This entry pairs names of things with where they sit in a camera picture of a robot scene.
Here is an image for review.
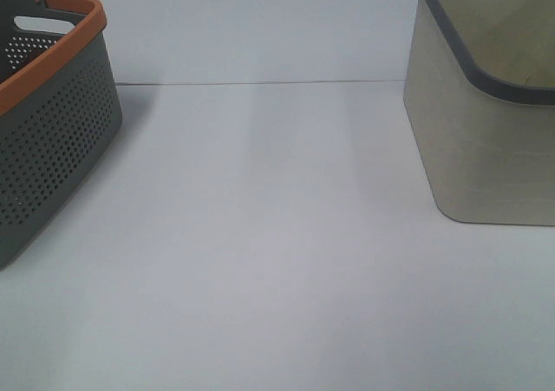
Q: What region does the beige bin grey rim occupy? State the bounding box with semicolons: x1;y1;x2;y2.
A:
403;0;554;226

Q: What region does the grey perforated basket orange rim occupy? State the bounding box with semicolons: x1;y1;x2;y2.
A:
1;0;122;266

